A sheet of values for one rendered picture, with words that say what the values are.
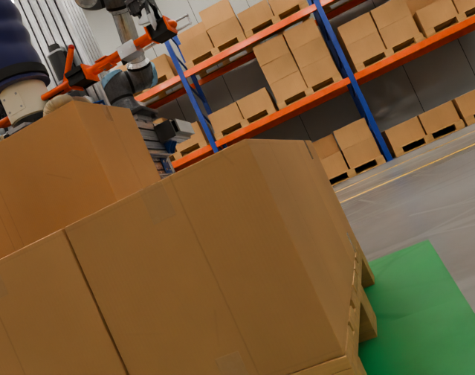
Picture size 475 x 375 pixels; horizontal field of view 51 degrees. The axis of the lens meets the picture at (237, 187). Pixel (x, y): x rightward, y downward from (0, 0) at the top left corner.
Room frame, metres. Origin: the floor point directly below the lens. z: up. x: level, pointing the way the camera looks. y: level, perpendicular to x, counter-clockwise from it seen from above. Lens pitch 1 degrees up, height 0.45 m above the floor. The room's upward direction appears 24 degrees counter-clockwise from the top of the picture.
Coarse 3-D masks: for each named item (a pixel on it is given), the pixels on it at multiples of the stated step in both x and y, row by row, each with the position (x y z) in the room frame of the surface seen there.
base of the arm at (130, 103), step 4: (120, 96) 2.33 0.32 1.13; (124, 96) 2.33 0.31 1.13; (128, 96) 2.34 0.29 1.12; (132, 96) 2.37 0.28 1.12; (112, 100) 2.34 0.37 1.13; (116, 100) 2.33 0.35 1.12; (120, 100) 2.32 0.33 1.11; (124, 100) 2.33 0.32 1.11; (128, 100) 2.33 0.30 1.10; (132, 100) 2.34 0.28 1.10; (136, 100) 2.38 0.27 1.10; (112, 104) 2.35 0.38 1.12; (116, 104) 2.33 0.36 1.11; (120, 104) 2.32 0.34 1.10; (124, 104) 2.32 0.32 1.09; (128, 104) 2.32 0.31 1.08; (132, 104) 2.34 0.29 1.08; (136, 104) 2.34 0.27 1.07; (128, 108) 2.31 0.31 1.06; (132, 108) 2.32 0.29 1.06
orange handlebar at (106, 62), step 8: (176, 24) 1.67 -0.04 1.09; (136, 40) 1.68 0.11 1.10; (144, 40) 1.68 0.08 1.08; (104, 56) 1.71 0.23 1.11; (112, 56) 1.71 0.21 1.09; (96, 64) 1.73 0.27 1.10; (104, 64) 1.72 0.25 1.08; (112, 64) 1.74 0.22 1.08; (88, 72) 1.74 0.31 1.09; (96, 72) 1.78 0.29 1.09; (56, 88) 1.78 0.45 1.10; (64, 88) 1.78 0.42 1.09; (48, 96) 1.79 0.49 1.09; (0, 120) 1.86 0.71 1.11; (8, 120) 1.85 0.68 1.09
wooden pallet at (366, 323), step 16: (368, 272) 1.70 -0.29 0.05; (352, 288) 1.21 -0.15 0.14; (352, 304) 1.13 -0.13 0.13; (368, 304) 1.33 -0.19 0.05; (352, 320) 1.02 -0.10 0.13; (368, 320) 1.24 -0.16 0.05; (352, 336) 0.95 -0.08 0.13; (368, 336) 1.25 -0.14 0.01; (352, 352) 0.89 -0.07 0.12; (304, 368) 0.85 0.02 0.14; (320, 368) 0.84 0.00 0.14; (336, 368) 0.84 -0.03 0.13; (352, 368) 0.83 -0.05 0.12
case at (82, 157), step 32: (32, 128) 1.61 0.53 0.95; (64, 128) 1.59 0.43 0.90; (96, 128) 1.63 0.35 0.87; (128, 128) 1.86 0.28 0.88; (0, 160) 1.66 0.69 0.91; (32, 160) 1.63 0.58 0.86; (64, 160) 1.60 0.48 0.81; (96, 160) 1.57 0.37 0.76; (128, 160) 1.75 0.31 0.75; (0, 192) 1.67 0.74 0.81; (32, 192) 1.64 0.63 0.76; (64, 192) 1.61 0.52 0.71; (96, 192) 1.58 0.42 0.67; (128, 192) 1.66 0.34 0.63; (0, 224) 1.69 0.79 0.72; (32, 224) 1.65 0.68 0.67; (64, 224) 1.63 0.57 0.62; (0, 256) 1.70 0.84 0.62
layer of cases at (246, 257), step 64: (192, 192) 0.87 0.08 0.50; (256, 192) 0.84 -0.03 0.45; (320, 192) 1.43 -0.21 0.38; (64, 256) 0.94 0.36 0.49; (128, 256) 0.91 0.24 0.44; (192, 256) 0.88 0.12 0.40; (256, 256) 0.85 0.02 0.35; (320, 256) 1.01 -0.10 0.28; (0, 320) 1.00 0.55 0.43; (64, 320) 0.96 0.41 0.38; (128, 320) 0.92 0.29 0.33; (192, 320) 0.89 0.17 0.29; (256, 320) 0.86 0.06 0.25; (320, 320) 0.83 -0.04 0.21
